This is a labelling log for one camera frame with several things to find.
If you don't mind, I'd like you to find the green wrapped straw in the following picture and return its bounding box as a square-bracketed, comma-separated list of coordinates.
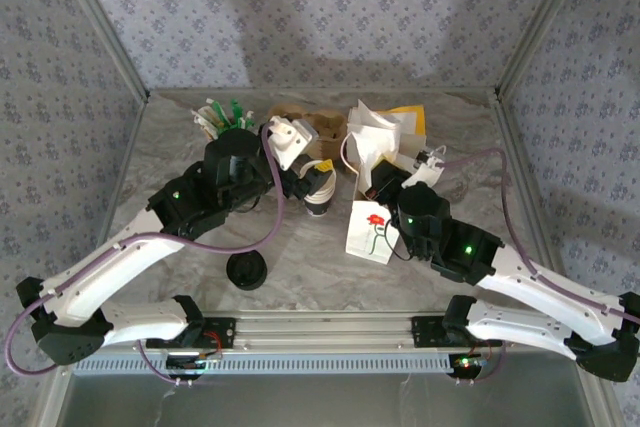
[208, 99, 229, 127]
[234, 105, 256, 132]

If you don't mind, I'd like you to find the stack of paper bags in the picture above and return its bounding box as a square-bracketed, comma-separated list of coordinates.
[346, 99, 404, 178]

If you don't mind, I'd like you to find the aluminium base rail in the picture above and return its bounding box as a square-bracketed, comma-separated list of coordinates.
[54, 310, 599, 353]

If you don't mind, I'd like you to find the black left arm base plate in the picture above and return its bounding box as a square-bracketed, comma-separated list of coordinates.
[189, 315, 237, 349]

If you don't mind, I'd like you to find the stack of black lids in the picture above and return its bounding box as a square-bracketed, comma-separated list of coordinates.
[224, 250, 269, 292]

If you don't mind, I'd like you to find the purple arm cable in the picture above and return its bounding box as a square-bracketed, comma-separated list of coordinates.
[4, 125, 287, 388]
[437, 146, 640, 387]

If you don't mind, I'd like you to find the grey slotted cable duct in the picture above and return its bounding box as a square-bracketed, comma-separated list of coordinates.
[74, 351, 454, 376]

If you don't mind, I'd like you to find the brown paper straw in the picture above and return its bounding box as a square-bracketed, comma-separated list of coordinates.
[199, 116, 224, 141]

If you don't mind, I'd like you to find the brown pulp cup carrier stack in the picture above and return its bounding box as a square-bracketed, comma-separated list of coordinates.
[266, 103, 348, 162]

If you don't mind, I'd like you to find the yellow paper sheet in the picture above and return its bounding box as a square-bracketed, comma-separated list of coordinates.
[394, 104, 429, 144]

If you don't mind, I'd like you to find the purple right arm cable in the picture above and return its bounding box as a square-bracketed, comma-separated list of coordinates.
[437, 146, 640, 387]

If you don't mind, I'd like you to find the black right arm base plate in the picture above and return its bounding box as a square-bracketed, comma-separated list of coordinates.
[410, 315, 503, 349]

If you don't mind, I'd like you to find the white flower print paper bag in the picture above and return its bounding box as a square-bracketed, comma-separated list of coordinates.
[339, 132, 447, 266]

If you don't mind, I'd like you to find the stack of paper cups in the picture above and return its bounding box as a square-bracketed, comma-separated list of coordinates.
[302, 169, 339, 219]

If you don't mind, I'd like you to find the aluminium frame post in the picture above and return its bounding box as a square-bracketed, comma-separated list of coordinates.
[49, 0, 151, 101]
[494, 0, 596, 98]

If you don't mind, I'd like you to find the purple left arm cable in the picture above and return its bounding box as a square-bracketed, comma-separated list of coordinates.
[4, 125, 287, 388]

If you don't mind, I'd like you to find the small circuit board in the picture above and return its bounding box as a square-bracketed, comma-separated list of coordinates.
[448, 352, 489, 379]
[166, 352, 224, 379]

